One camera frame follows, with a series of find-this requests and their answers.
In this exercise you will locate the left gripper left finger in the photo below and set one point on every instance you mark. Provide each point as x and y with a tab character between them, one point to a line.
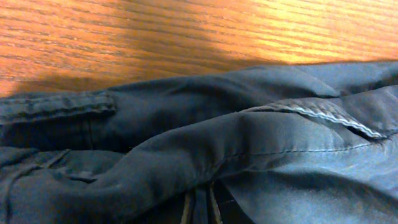
189	203

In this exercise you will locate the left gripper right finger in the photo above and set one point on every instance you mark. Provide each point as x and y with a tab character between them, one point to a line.
215	213

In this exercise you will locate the blue denim shorts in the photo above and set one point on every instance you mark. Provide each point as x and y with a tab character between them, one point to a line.
280	144

